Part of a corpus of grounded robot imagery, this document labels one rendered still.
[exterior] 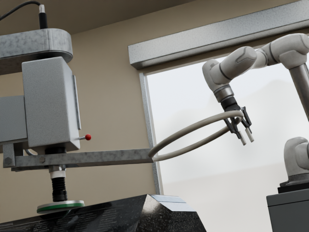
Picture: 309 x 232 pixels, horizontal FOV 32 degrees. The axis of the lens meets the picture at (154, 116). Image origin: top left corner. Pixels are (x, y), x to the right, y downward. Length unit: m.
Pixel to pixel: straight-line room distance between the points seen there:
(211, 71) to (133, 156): 0.56
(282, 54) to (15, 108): 1.44
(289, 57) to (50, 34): 1.27
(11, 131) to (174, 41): 5.16
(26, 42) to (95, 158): 0.65
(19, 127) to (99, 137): 5.39
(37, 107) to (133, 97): 5.33
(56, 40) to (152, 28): 5.44
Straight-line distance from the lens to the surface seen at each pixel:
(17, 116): 2.57
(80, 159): 2.49
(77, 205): 2.47
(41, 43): 2.63
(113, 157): 2.47
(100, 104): 8.00
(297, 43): 2.99
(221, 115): 2.33
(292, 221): 3.01
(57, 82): 2.55
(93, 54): 8.26
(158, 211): 2.17
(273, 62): 3.08
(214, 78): 2.60
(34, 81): 2.58
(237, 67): 2.54
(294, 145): 3.16
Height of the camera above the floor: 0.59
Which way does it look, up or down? 14 degrees up
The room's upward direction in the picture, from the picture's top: 8 degrees counter-clockwise
